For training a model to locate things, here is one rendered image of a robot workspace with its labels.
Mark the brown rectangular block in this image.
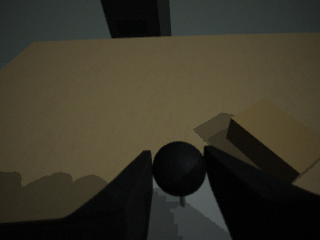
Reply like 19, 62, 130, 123
226, 99, 320, 184

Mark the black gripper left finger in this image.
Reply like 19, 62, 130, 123
0, 150, 153, 240

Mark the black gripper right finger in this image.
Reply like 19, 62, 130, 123
204, 145, 320, 240

